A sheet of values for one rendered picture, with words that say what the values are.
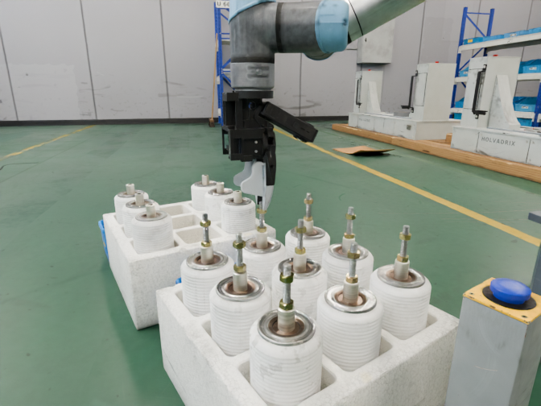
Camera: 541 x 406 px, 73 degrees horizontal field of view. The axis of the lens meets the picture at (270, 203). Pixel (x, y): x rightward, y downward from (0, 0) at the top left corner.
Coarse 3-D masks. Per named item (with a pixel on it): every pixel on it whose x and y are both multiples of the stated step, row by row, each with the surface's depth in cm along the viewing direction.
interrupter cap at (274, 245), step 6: (246, 240) 74; (252, 240) 74; (270, 240) 74; (276, 240) 74; (246, 246) 71; (252, 246) 71; (270, 246) 71; (276, 246) 71; (252, 252) 69; (258, 252) 69; (264, 252) 69; (270, 252) 69
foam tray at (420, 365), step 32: (160, 320) 70; (192, 320) 61; (448, 320) 61; (192, 352) 57; (384, 352) 57; (416, 352) 54; (448, 352) 60; (192, 384) 60; (224, 384) 48; (352, 384) 47; (384, 384) 50; (416, 384) 56
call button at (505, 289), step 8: (496, 280) 43; (504, 280) 43; (512, 280) 43; (496, 288) 42; (504, 288) 41; (512, 288) 41; (520, 288) 41; (528, 288) 41; (496, 296) 42; (504, 296) 41; (512, 296) 41; (520, 296) 40; (528, 296) 41
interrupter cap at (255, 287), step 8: (224, 280) 58; (232, 280) 58; (248, 280) 59; (256, 280) 59; (216, 288) 56; (224, 288) 56; (232, 288) 57; (248, 288) 57; (256, 288) 56; (264, 288) 56; (224, 296) 54; (232, 296) 54; (240, 296) 54; (248, 296) 54; (256, 296) 54
